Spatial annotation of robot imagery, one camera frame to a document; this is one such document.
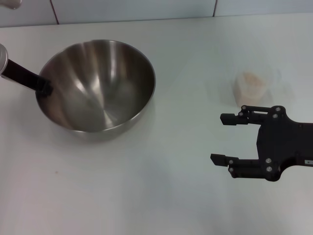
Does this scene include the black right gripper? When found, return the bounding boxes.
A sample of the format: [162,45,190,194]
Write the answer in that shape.
[210,105,313,183]

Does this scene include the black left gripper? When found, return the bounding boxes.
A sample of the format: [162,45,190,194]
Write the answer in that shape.
[1,59,54,97]

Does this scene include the clear plastic cup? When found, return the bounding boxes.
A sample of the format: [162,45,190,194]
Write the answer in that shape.
[231,66,272,108]

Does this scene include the stainless steel bowl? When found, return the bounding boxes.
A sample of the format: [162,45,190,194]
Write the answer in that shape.
[36,39,157,142]

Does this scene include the beige rice grains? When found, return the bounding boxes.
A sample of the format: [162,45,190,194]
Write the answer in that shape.
[235,70,267,108]

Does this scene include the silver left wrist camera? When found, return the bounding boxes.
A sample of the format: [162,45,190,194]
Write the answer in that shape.
[0,0,22,10]

